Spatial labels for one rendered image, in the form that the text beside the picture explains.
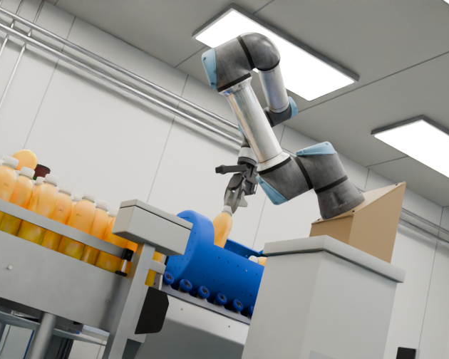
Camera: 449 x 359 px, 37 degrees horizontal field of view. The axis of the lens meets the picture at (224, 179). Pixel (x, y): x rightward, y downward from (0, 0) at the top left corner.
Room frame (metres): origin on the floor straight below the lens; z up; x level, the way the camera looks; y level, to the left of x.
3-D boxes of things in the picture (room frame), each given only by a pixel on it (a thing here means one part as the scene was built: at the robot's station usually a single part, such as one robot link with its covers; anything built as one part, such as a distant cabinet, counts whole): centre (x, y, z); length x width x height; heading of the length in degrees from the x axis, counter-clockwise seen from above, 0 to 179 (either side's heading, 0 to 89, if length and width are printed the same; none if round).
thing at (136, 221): (1.93, 0.16, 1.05); 0.20 x 0.10 x 0.10; 122
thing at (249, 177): (2.35, -0.07, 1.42); 0.09 x 0.08 x 0.12; 122
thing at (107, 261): (2.02, 0.27, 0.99); 0.07 x 0.07 x 0.19
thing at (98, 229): (2.02, 0.34, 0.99); 0.07 x 0.07 x 0.19
